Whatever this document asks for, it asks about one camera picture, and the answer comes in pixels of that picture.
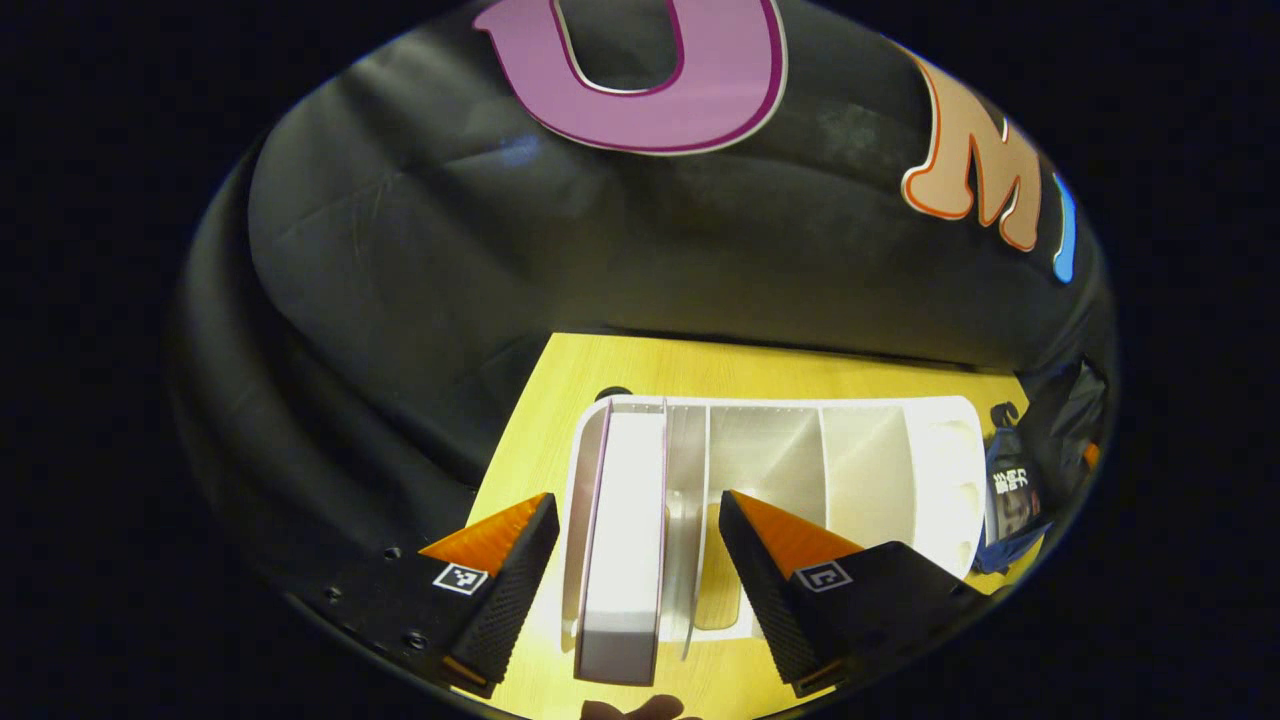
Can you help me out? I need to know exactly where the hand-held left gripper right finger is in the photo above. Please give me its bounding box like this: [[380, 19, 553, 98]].
[[718, 490, 991, 699]]

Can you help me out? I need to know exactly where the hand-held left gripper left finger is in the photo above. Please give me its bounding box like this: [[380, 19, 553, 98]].
[[283, 492, 561, 699]]

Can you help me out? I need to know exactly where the blue fabric schoolbag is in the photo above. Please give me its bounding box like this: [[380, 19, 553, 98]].
[[975, 400, 1053, 574]]

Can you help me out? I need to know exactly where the pink edged white book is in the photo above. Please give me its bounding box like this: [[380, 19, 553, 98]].
[[575, 405, 669, 688]]

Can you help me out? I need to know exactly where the white plastic bookshelf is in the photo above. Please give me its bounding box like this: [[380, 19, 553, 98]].
[[560, 395, 989, 641]]

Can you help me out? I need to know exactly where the black backdrop cloth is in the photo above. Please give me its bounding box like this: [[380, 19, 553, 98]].
[[170, 0, 1116, 601]]

